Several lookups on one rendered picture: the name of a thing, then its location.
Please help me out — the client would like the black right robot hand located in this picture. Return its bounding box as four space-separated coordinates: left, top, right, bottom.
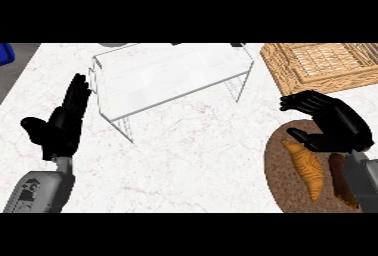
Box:
278 89 375 154

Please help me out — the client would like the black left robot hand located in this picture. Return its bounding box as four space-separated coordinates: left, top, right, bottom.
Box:
19 73 93 162

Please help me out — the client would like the golden croissant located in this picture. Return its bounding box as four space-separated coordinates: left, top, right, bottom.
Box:
279 139 326 203

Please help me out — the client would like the brown round placemat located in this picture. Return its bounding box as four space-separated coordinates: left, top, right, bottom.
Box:
263 119 365 214

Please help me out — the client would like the white tiered shelf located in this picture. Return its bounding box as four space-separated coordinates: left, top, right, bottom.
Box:
87 43 255 144

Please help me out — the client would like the dark brown pastry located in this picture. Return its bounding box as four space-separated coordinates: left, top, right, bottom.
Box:
328 153 360 210

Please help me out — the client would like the wicker basket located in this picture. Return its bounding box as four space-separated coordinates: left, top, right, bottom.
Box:
258 43 378 97

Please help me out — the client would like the blue object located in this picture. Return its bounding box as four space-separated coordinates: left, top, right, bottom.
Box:
0 43 16 67

